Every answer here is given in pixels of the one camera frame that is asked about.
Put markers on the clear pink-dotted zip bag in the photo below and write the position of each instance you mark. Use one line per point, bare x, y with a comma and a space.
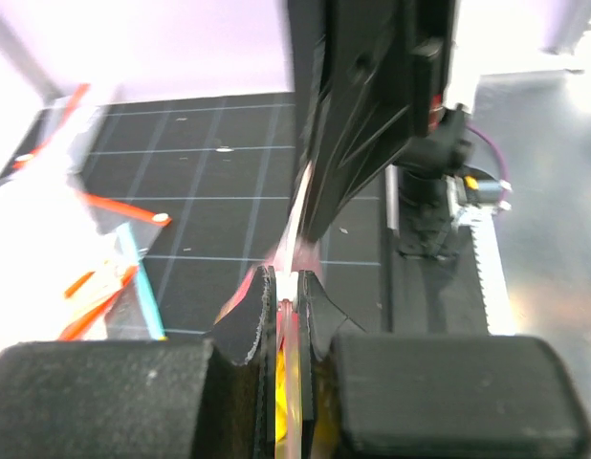
291, 287

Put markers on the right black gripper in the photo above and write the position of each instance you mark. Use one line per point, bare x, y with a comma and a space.
367, 75

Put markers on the orange-edged flat bag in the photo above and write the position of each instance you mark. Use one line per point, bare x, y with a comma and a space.
114, 299

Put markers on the yellow banana bunch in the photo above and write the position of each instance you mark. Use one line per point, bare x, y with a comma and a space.
283, 392

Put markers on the pile of red-dotted bags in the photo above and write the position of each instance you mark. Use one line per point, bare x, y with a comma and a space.
49, 237

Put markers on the slotted aluminium cable duct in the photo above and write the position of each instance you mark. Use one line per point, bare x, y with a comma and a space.
498, 311

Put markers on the clear bag orange zipper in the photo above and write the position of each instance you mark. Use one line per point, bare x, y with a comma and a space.
51, 134

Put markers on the black grid cutting mat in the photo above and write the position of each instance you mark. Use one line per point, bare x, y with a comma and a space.
220, 167

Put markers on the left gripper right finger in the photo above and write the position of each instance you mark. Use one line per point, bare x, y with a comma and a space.
379, 395

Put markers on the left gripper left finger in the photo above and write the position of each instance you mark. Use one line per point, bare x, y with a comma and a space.
209, 397

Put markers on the right aluminium frame post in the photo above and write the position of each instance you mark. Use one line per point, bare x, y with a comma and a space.
17, 54

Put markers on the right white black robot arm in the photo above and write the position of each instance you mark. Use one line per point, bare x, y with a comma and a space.
443, 152

